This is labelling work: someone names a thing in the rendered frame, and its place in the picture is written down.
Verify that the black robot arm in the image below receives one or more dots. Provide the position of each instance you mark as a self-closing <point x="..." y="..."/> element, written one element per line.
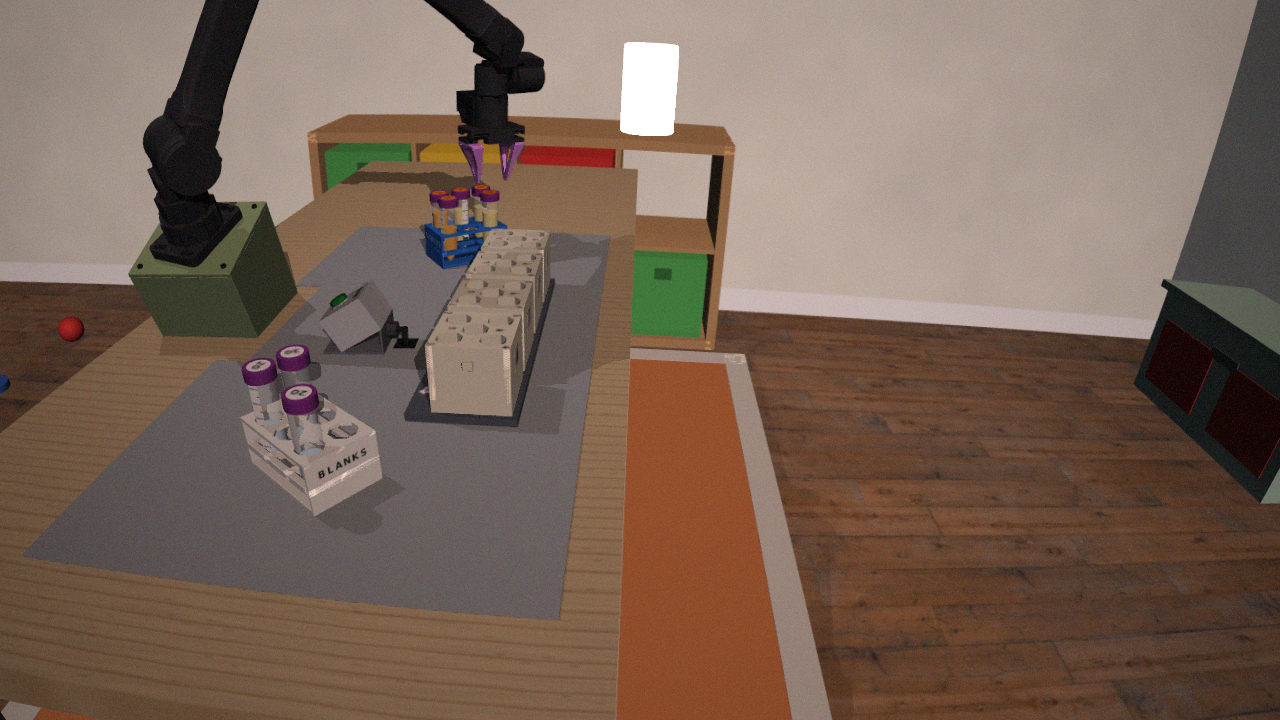
<point x="187" y="160"/>

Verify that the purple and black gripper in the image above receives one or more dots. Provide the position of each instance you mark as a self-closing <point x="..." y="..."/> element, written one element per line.
<point x="491" y="123"/>

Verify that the blue tube rack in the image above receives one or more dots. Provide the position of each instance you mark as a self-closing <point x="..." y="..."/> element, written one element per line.
<point x="464" y="255"/>

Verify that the white button box with label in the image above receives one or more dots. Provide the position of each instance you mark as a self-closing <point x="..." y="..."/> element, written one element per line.
<point x="361" y="313"/>

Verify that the grey flat mat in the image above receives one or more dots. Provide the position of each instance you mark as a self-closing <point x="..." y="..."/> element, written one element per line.
<point x="466" y="518"/>

